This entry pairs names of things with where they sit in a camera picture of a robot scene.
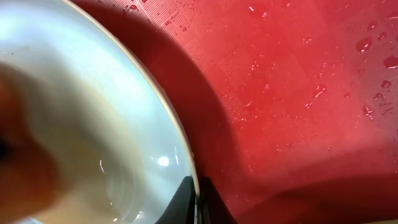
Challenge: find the red plastic tray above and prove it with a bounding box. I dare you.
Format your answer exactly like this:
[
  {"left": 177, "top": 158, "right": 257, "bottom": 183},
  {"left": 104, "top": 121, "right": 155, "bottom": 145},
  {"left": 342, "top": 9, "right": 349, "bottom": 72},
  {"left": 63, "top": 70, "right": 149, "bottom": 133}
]
[{"left": 78, "top": 0, "right": 397, "bottom": 223}]

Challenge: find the white plate top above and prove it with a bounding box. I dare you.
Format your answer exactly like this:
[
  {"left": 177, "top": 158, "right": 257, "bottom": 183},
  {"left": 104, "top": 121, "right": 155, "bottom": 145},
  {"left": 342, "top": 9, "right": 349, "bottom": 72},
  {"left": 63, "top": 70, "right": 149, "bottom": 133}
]
[{"left": 1, "top": 0, "right": 200, "bottom": 223}]

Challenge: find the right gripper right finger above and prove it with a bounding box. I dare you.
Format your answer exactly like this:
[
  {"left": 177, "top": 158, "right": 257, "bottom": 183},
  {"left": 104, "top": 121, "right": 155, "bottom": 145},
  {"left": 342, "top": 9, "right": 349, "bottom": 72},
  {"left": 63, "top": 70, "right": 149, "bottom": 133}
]
[{"left": 200, "top": 177, "right": 237, "bottom": 224}]

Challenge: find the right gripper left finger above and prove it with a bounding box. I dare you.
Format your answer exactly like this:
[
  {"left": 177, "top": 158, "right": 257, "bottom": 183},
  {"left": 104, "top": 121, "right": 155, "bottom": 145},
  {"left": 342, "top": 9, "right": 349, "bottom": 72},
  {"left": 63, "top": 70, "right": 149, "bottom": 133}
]
[{"left": 155, "top": 176, "right": 196, "bottom": 224}]

